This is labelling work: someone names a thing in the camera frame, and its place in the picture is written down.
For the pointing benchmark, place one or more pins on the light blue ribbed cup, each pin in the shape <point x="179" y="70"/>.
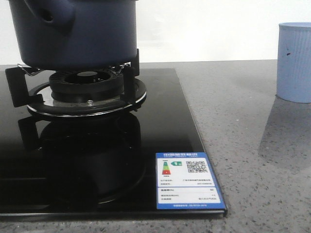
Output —
<point x="294" y="62"/>

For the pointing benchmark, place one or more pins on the dark blue cooking pot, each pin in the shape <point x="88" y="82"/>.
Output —
<point x="75" y="34"/>

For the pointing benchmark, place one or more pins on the black metal pot support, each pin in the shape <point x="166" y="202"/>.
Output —
<point x="39" y="100"/>

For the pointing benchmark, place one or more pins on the blue white energy label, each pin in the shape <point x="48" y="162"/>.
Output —
<point x="186" y="181"/>

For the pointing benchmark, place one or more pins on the black glass gas stove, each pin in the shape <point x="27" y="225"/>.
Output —
<point x="94" y="167"/>

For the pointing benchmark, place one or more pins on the black gas burner head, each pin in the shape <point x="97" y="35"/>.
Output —
<point x="78" y="87"/>

